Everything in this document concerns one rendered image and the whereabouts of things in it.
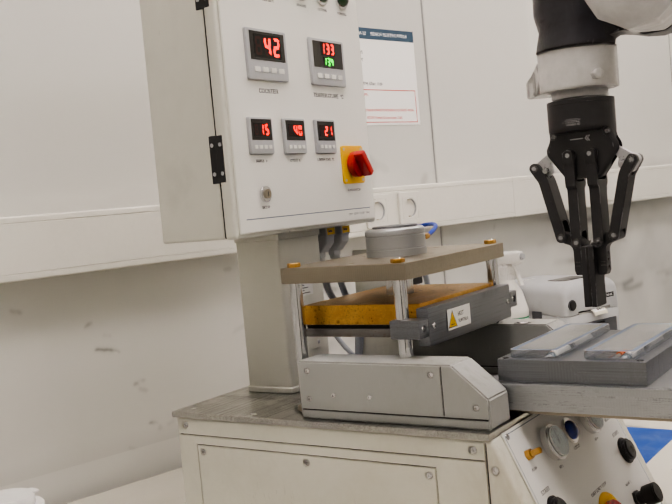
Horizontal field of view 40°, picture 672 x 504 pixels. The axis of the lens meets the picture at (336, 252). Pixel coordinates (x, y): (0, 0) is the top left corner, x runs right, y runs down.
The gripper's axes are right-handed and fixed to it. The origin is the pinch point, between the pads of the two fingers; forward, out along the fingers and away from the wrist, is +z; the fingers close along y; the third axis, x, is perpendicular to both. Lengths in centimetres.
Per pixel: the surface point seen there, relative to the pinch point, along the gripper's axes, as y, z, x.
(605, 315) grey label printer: -36, 20, 100
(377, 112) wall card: -71, -29, 68
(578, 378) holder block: 1.3, 9.9, -10.0
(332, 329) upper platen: -29.8, 4.7, -11.0
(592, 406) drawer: 2.9, 12.5, -11.0
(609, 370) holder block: 4.7, 8.9, -9.9
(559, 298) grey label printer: -41, 15, 87
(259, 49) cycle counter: -38, -31, -10
